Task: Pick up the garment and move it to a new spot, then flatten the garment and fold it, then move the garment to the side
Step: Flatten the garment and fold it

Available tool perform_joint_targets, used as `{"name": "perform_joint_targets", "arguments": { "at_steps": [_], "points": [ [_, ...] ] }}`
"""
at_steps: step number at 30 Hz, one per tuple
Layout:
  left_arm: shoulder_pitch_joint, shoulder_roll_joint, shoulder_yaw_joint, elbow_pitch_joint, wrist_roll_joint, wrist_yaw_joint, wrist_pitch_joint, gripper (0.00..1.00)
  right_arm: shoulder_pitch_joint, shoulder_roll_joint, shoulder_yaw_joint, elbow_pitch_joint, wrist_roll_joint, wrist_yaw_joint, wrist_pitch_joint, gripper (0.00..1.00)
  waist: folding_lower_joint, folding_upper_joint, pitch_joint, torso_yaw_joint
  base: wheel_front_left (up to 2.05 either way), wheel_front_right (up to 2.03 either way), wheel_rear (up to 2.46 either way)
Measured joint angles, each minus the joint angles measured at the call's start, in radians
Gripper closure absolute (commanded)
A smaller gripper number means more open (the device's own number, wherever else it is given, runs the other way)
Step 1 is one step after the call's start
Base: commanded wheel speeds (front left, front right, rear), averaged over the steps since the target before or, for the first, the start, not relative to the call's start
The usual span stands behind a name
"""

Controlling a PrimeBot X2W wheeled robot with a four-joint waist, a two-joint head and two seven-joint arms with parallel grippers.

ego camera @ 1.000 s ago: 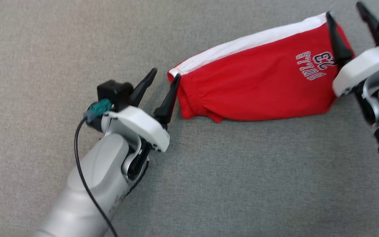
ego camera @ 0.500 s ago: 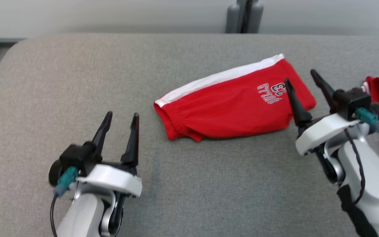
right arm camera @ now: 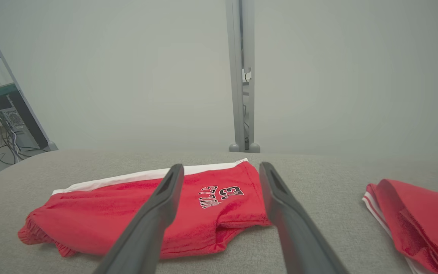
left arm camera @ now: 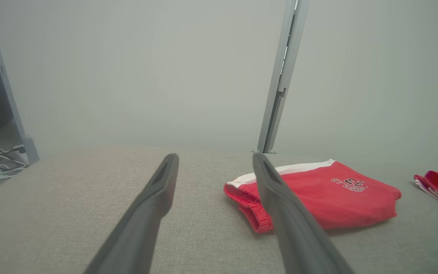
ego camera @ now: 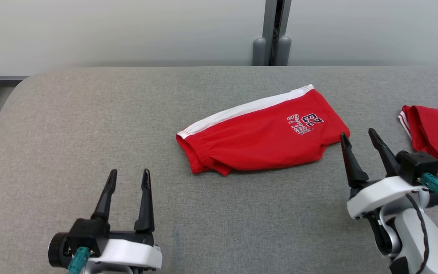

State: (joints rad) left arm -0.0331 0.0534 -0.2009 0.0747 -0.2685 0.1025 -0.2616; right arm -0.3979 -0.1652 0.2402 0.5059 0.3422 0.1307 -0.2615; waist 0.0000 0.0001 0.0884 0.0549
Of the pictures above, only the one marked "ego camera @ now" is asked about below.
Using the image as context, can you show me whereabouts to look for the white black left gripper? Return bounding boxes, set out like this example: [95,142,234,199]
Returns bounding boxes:
[90,169,163,272]

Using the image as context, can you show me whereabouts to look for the red shorts with print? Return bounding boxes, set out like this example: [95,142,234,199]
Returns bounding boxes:
[176,84,351,176]

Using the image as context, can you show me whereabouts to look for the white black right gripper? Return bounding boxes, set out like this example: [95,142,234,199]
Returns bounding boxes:
[340,128,427,220]

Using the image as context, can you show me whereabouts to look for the red white jersey top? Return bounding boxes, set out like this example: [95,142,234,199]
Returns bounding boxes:
[398,105,438,191]

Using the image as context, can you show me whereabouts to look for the grey partition post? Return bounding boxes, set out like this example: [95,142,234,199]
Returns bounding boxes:
[252,0,292,66]

